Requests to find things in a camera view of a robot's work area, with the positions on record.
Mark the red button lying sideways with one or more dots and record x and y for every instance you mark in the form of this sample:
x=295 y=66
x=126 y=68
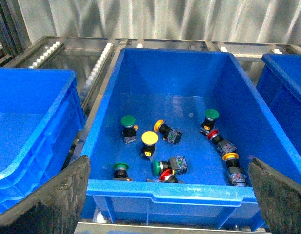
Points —
x=222 y=146

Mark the lower blue bin far left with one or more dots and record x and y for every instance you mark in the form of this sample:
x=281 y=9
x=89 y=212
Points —
x=40 y=116

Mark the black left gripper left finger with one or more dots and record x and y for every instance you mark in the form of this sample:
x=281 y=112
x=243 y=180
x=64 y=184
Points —
x=55 y=207

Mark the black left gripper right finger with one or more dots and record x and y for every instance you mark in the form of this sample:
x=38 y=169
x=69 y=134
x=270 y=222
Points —
x=278 y=196

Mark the roller track left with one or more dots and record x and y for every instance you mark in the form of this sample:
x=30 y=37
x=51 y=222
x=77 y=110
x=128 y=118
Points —
x=96 y=69

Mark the red button near front wall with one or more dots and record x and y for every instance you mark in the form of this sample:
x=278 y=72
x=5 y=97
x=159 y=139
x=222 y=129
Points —
x=168 y=176

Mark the yellow button lying sideways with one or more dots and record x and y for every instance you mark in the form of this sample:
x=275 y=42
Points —
x=170 y=135

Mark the yellow button by bin wall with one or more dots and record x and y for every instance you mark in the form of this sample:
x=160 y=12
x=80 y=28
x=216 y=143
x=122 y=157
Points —
x=236 y=175

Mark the green button with contact block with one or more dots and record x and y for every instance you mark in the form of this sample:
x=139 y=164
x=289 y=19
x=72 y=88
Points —
x=177 y=164

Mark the green button near front wall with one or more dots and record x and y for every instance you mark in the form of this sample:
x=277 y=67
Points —
x=120 y=172

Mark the yellow mushroom push button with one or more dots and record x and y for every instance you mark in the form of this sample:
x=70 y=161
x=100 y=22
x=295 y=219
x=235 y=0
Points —
x=149 y=140

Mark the steel front shelf rail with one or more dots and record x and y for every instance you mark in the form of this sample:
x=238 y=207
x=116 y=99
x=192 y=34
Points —
x=105 y=228

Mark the green button far left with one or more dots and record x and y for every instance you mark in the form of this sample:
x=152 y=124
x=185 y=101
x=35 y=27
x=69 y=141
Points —
x=129 y=131

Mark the green button at right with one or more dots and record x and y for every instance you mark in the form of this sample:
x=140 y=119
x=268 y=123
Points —
x=209 y=121

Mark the large empty blue bin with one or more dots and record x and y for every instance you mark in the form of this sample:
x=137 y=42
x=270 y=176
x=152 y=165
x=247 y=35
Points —
x=280 y=87

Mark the blue source bin with buttons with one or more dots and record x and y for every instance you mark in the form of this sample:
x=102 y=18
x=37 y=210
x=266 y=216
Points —
x=177 y=87

